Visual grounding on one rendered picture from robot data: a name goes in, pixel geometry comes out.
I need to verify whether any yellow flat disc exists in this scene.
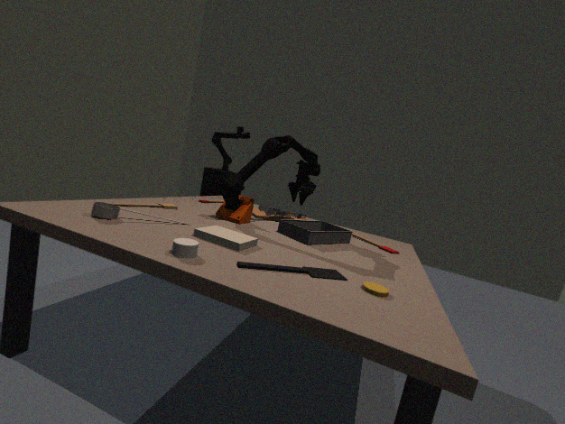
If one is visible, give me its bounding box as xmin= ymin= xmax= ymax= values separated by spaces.
xmin=362 ymin=281 xmax=389 ymax=298

